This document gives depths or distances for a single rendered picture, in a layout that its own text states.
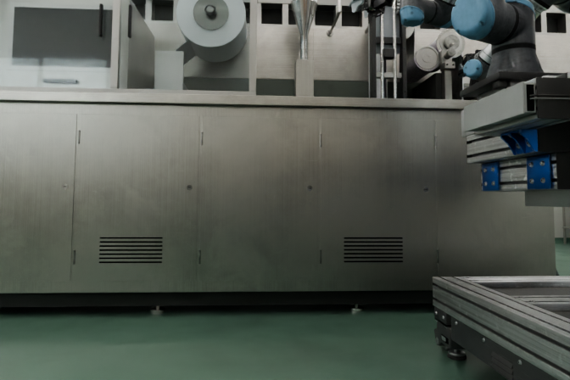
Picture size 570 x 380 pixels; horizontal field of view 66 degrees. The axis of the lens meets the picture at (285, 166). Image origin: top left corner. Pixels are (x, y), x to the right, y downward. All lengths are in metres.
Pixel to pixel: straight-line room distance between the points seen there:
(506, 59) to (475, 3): 0.19
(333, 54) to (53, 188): 1.58
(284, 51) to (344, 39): 0.35
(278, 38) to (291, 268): 1.32
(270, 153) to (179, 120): 0.40
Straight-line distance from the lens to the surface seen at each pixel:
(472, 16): 1.35
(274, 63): 2.53
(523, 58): 1.42
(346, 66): 2.57
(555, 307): 1.30
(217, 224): 1.83
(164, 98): 1.87
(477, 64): 1.97
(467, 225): 2.02
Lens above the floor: 0.48
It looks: 4 degrees up
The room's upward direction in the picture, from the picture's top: straight up
